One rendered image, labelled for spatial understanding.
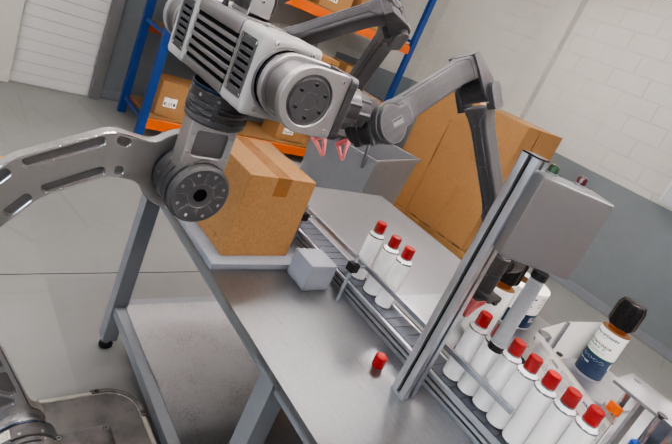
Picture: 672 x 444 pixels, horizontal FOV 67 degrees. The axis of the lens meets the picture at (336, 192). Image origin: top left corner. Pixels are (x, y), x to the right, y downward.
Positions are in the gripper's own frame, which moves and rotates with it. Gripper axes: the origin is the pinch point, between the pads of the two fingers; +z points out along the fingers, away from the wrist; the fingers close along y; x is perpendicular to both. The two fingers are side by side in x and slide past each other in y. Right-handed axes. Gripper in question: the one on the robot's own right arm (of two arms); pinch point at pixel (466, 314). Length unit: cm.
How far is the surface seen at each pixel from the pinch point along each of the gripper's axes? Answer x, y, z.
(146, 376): 47, 68, 80
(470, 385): 8.3, -14.5, 9.9
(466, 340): 8.9, -7.9, 1.1
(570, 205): 17.8, -15.7, -42.9
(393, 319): 7.4, 14.8, 13.7
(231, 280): 47, 42, 19
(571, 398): 8.7, -34.2, -6.3
